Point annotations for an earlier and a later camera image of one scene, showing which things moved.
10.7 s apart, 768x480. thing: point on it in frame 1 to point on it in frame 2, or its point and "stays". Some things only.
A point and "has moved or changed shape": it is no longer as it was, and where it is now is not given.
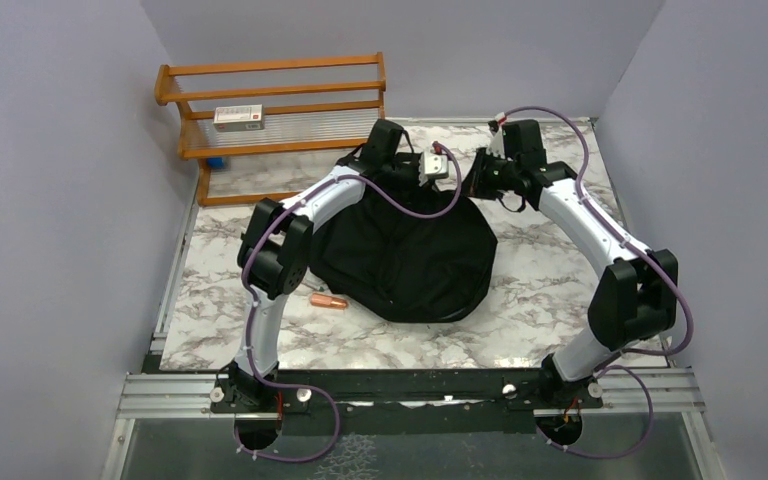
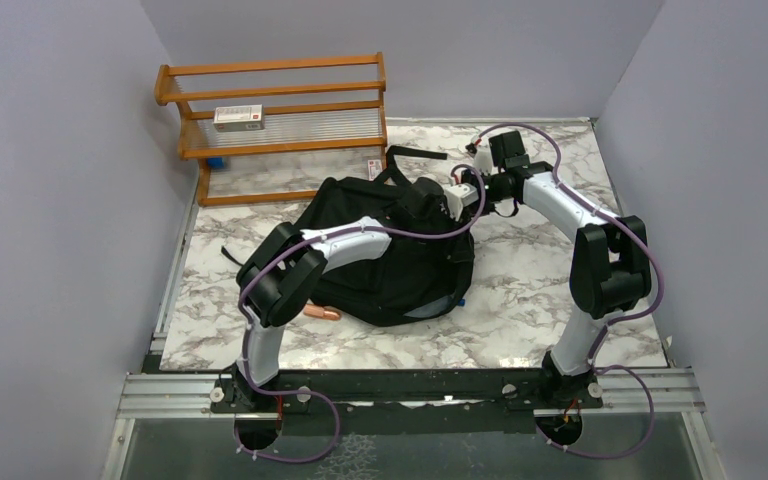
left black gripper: x=415 y=189 to x=443 y=211
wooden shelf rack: x=272 y=105 stays
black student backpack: x=405 y=251 has moved or changed shape
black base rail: x=347 y=402 stays
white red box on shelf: x=238 y=118 stays
